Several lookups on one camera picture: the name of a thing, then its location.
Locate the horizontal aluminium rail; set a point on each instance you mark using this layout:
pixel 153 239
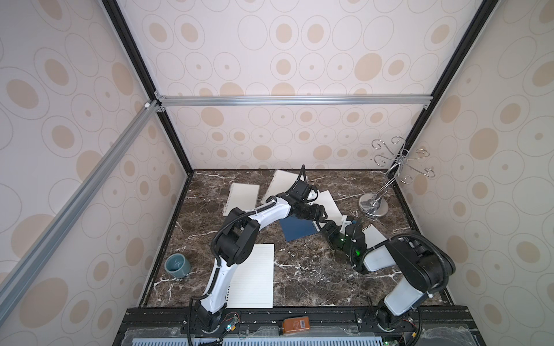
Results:
pixel 199 101

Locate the chrome hook stand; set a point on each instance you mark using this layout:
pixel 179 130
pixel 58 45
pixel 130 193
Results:
pixel 396 158

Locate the blue spiral notebook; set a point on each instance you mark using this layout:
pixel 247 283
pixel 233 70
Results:
pixel 294 228

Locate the large lined spiral notebook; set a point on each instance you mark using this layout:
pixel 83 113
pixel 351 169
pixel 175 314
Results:
pixel 280 183

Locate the small grid spiral notebook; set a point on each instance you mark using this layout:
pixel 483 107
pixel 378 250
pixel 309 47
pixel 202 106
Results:
pixel 242 196

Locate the torn small lined page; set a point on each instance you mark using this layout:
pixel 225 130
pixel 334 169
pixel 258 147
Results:
pixel 372 236

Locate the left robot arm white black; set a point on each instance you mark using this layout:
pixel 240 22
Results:
pixel 234 243

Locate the orange electronic module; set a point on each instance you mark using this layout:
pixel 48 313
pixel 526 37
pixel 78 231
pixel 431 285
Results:
pixel 296 325

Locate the teal ceramic cup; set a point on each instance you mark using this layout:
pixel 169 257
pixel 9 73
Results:
pixel 177 266

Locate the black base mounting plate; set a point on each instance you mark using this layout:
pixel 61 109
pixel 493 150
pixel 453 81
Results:
pixel 427 325

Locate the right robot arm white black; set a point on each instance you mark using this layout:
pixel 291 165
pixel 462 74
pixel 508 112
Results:
pixel 426 269

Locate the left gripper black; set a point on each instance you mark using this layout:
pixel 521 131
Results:
pixel 314 216

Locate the torn lined paper page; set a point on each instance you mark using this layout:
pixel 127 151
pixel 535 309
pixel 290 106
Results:
pixel 252 285

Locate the diagonal aluminium rail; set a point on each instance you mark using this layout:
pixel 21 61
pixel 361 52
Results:
pixel 35 259

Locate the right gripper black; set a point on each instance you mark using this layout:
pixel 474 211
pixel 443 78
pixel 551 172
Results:
pixel 331 231

